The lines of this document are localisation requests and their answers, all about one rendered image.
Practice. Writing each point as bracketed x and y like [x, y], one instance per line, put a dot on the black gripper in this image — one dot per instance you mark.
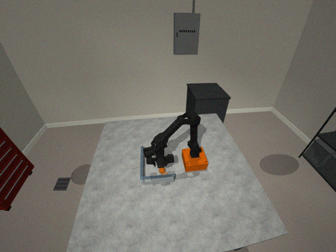
[151, 160]

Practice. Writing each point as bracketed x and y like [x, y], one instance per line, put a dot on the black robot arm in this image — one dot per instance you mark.
[159, 142]

